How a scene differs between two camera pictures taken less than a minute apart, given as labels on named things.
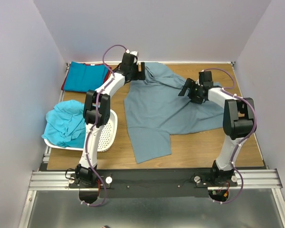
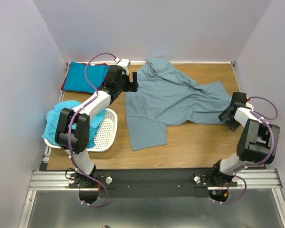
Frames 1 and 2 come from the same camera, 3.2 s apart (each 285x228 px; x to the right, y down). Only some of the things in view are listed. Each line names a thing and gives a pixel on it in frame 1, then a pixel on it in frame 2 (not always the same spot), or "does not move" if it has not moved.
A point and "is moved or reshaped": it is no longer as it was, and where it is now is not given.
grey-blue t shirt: [155, 111] is moved or reshaped
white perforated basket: [106, 138] does not move
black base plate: [153, 183] does not move
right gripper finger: [187, 84] to [225, 115]
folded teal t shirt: [83, 78] does not move
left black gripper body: [135, 75] to [125, 85]
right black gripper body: [194, 93] to [232, 124]
